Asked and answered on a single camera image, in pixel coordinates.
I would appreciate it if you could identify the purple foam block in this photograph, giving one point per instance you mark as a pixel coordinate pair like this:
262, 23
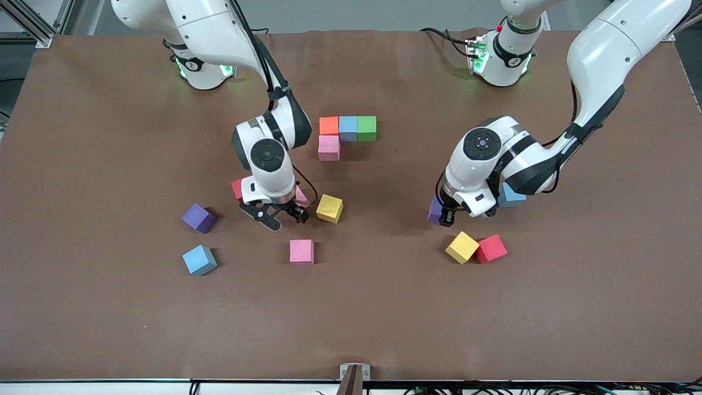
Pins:
433, 213
198, 217

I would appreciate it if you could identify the pink foam block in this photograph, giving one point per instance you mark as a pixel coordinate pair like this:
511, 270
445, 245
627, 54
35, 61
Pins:
301, 196
301, 251
329, 148

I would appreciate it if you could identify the yellow foam block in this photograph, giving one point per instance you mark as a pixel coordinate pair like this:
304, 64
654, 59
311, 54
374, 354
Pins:
329, 208
462, 247

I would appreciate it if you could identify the orange foam block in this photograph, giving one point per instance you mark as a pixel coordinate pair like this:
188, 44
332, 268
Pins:
329, 125

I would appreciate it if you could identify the greyish blue foam block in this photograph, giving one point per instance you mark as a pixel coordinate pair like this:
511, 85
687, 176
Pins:
348, 128

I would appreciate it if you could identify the green foam block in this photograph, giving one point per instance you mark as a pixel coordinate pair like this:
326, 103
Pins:
367, 128

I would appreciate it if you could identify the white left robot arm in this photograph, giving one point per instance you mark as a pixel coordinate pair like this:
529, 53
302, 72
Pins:
603, 49

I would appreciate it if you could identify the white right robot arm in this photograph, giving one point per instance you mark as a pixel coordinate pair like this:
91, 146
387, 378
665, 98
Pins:
208, 33

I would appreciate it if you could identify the red foam block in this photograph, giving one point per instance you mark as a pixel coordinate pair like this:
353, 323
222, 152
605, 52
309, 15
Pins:
492, 248
237, 189

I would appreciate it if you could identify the light blue foam block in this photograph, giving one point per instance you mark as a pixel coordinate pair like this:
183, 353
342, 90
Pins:
514, 200
199, 260

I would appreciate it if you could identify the brown table cover sheet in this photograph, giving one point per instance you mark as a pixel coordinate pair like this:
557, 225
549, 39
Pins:
351, 307

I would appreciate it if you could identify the grey metal edge bracket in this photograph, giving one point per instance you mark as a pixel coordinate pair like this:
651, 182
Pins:
366, 372

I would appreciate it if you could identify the brown post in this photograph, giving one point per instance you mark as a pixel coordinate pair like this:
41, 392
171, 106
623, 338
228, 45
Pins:
351, 384

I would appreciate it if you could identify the white table edge rail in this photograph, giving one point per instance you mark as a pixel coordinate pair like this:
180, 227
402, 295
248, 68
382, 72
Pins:
109, 388

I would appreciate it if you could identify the aluminium frame profile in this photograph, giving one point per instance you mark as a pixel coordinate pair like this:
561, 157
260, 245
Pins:
43, 38
685, 13

